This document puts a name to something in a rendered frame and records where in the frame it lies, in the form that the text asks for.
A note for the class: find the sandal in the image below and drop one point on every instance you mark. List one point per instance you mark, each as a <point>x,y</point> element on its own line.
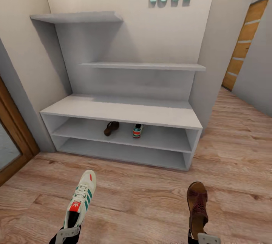
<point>111,127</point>
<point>197,198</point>

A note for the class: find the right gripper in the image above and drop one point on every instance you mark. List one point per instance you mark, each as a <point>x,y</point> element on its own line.
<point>191,240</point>

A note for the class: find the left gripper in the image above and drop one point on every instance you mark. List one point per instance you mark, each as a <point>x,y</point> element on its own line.
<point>69,240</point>

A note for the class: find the gym shoe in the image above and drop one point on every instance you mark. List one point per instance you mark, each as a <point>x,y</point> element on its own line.
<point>77,209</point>
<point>137,130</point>

